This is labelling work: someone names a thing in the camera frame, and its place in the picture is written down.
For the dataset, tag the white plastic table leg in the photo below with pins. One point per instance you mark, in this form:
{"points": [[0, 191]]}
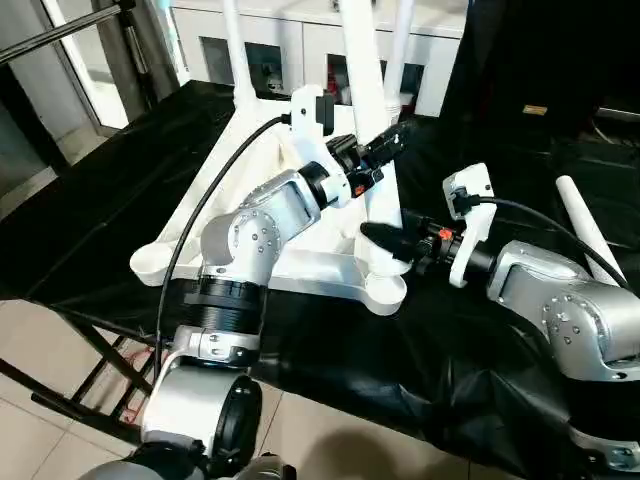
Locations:
{"points": [[370, 90], [238, 50], [590, 230], [400, 45]]}

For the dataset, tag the white plastic table top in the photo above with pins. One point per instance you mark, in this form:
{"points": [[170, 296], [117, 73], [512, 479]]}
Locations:
{"points": [[290, 260]]}

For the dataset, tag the white glass-door cabinet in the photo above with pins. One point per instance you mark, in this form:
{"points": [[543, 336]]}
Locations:
{"points": [[280, 40]]}

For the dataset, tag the small yellow label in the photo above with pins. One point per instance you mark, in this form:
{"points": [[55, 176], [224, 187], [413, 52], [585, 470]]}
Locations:
{"points": [[535, 110]]}

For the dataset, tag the black work mat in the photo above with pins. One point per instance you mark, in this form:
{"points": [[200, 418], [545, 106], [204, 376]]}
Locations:
{"points": [[90, 200]]}

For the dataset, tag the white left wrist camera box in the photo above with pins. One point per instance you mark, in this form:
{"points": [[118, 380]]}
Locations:
{"points": [[310, 130]]}

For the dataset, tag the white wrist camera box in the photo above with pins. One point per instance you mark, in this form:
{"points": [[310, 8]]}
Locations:
{"points": [[310, 130], [468, 195]]}

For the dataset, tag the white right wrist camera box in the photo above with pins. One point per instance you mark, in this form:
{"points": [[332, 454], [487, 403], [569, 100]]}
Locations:
{"points": [[468, 195]]}

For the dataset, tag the grey metal rack frame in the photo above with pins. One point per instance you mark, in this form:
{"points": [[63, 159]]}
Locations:
{"points": [[70, 45]]}

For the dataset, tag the black metal table frame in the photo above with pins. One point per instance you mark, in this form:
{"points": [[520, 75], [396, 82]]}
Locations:
{"points": [[80, 370]]}

